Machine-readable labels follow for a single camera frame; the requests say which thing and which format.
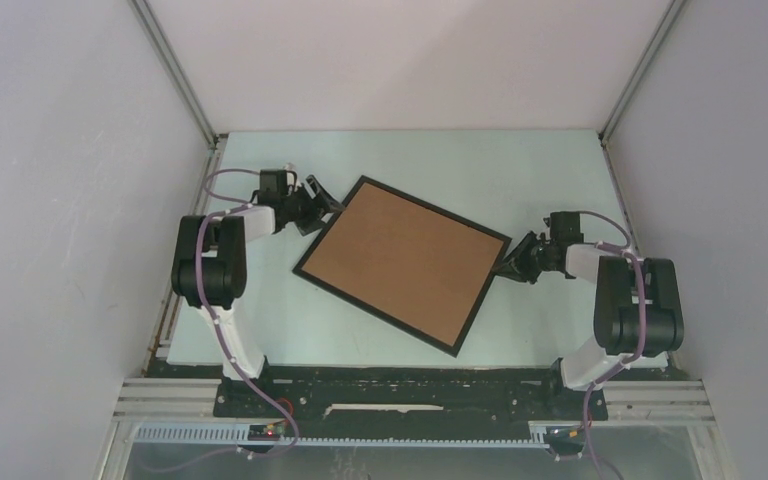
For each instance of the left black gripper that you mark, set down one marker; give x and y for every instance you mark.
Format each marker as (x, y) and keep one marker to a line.
(318, 206)

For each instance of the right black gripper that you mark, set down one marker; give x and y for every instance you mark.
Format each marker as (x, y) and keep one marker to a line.
(513, 264)

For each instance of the brown frame backing board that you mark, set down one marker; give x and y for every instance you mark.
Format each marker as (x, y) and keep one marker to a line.
(404, 265)

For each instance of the black picture frame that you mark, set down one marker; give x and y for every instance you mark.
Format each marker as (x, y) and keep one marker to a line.
(404, 265)

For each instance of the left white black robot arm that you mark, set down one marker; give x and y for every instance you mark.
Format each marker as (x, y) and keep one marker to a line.
(209, 267)

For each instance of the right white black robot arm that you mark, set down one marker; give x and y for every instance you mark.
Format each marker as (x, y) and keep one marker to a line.
(637, 306)

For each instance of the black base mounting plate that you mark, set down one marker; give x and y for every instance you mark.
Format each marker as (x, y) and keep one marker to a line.
(408, 403)

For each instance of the white cable duct strip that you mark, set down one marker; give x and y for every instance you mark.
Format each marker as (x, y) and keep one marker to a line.
(240, 435)

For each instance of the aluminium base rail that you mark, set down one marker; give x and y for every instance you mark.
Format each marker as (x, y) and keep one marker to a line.
(707, 446)

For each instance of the left aluminium corner post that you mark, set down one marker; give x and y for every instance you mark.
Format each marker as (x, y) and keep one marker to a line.
(165, 52)

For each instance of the aluminium corner post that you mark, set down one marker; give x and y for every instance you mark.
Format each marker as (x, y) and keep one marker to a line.
(660, 35)
(165, 52)

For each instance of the right aluminium corner post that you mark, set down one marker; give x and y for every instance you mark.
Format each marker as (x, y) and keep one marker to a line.
(660, 35)

